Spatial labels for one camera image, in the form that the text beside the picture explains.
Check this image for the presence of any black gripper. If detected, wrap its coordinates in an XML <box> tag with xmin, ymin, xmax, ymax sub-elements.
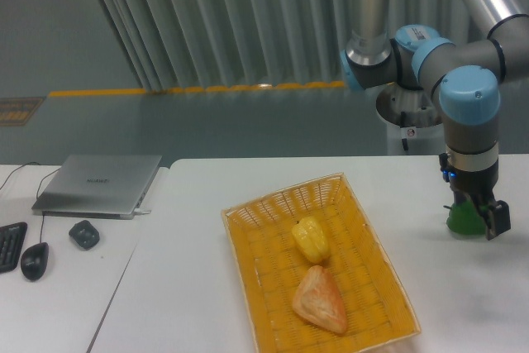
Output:
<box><xmin>439</xmin><ymin>153</ymin><xmax>511</xmax><ymax>241</ymax></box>

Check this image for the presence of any green bell pepper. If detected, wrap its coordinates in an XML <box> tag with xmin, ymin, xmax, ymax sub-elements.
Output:
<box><xmin>446</xmin><ymin>201</ymin><xmax>485</xmax><ymax>236</ymax></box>

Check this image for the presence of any triangular golden bread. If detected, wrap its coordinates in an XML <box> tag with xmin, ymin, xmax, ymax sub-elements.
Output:
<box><xmin>292</xmin><ymin>265</ymin><xmax>348</xmax><ymax>335</ymax></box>

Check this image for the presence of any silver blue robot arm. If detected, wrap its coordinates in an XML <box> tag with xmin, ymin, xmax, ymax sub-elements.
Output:
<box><xmin>341</xmin><ymin>0</ymin><xmax>528</xmax><ymax>239</ymax></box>

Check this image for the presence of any yellow bell pepper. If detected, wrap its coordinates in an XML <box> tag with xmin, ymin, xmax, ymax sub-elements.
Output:
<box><xmin>291</xmin><ymin>217</ymin><xmax>331</xmax><ymax>265</ymax></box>

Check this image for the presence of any yellow woven basket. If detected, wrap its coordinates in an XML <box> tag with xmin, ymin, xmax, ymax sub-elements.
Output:
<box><xmin>222</xmin><ymin>174</ymin><xmax>421</xmax><ymax>352</ymax></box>

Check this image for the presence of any grey pleated curtain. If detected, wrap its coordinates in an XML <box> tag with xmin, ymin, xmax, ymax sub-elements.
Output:
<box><xmin>77</xmin><ymin>0</ymin><xmax>529</xmax><ymax>93</ymax></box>

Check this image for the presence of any silver laptop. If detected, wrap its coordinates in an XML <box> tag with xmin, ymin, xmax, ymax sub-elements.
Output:
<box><xmin>32</xmin><ymin>155</ymin><xmax>162</xmax><ymax>219</ymax></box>

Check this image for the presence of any small black device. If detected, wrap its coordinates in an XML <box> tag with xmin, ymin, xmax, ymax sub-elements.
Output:
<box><xmin>69</xmin><ymin>220</ymin><xmax>100</xmax><ymax>250</ymax></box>

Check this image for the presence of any black computer mouse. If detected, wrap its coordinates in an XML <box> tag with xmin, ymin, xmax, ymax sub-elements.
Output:
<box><xmin>21</xmin><ymin>242</ymin><xmax>49</xmax><ymax>281</ymax></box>

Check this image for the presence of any black keyboard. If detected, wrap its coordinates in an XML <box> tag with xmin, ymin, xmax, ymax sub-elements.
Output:
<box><xmin>0</xmin><ymin>222</ymin><xmax>27</xmax><ymax>274</ymax></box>

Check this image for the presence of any black mouse cable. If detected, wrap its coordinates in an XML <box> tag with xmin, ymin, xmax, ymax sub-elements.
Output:
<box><xmin>36</xmin><ymin>173</ymin><xmax>59</xmax><ymax>244</ymax></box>

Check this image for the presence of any black laptop cable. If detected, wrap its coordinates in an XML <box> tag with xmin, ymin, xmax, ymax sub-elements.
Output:
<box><xmin>0</xmin><ymin>161</ymin><xmax>63</xmax><ymax>195</ymax></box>

